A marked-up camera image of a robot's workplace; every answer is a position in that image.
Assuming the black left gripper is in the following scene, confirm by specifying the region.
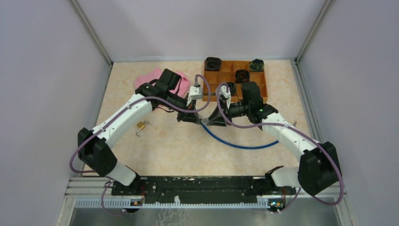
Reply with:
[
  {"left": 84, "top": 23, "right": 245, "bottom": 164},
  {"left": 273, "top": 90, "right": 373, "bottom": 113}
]
[{"left": 165, "top": 91, "right": 201, "bottom": 124}]

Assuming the pink cloth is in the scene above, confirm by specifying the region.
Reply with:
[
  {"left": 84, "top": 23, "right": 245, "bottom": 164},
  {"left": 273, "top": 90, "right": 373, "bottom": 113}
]
[{"left": 134, "top": 68, "right": 191, "bottom": 97}]

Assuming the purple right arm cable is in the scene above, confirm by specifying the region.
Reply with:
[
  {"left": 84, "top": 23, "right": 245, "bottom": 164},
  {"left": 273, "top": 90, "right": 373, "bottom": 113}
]
[{"left": 215, "top": 82, "right": 345, "bottom": 214}]

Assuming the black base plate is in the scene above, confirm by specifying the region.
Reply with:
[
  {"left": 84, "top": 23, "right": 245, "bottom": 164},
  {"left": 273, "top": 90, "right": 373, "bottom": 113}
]
[{"left": 111, "top": 172, "right": 296, "bottom": 204}]

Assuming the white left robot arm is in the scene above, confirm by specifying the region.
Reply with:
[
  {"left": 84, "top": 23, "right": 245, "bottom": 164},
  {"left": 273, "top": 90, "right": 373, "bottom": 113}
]
[{"left": 77, "top": 69, "right": 203, "bottom": 195}]

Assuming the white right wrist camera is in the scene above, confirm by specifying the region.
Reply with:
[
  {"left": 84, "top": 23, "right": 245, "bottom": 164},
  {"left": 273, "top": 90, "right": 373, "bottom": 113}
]
[{"left": 217, "top": 85, "right": 231, "bottom": 109}]

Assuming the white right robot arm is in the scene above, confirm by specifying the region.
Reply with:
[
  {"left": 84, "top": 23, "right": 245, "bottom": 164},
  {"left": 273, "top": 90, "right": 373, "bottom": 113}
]
[{"left": 216, "top": 82, "right": 344, "bottom": 200}]

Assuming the wooden compartment tray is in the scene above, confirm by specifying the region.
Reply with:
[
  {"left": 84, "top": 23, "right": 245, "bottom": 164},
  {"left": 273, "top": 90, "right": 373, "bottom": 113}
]
[{"left": 203, "top": 60, "right": 268, "bottom": 102}]

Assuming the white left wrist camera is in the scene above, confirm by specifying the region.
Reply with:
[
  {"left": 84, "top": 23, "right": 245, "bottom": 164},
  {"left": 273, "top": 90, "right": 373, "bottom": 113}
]
[{"left": 186, "top": 83, "right": 203, "bottom": 106}]

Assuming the brass padlock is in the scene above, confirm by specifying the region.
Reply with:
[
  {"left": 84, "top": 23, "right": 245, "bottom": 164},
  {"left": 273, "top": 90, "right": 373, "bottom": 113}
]
[{"left": 136, "top": 121, "right": 152, "bottom": 137}]

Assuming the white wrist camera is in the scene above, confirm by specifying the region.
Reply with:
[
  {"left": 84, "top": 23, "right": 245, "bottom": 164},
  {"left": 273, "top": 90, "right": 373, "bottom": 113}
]
[
  {"left": 186, "top": 83, "right": 203, "bottom": 106},
  {"left": 217, "top": 85, "right": 231, "bottom": 109}
]

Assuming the blue ethernet cable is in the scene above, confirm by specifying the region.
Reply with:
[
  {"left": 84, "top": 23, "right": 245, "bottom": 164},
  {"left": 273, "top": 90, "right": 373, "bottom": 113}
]
[{"left": 199, "top": 118, "right": 279, "bottom": 150}]

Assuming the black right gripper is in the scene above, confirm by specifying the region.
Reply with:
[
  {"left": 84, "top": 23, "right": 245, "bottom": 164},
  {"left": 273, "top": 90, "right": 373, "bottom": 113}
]
[{"left": 207, "top": 98, "right": 250, "bottom": 127}]

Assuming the grey slotted cable duct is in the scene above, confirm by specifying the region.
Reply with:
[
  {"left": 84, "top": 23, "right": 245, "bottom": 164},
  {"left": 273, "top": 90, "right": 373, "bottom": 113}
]
[{"left": 74, "top": 196, "right": 282, "bottom": 209}]

